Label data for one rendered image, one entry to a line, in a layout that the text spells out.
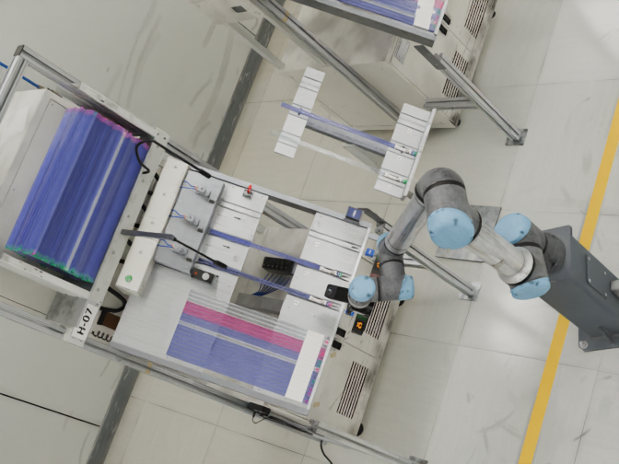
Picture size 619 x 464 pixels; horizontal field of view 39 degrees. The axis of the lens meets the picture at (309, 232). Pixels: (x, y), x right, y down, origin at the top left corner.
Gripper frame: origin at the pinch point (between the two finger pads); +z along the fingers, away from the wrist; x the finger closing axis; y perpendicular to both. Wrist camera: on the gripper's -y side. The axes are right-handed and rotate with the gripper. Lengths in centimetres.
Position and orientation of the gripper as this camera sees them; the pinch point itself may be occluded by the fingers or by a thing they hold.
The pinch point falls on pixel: (350, 306)
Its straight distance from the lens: 296.3
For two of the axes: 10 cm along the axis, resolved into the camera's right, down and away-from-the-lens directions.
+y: 9.5, 3.1, -0.8
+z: 0.0, 2.6, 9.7
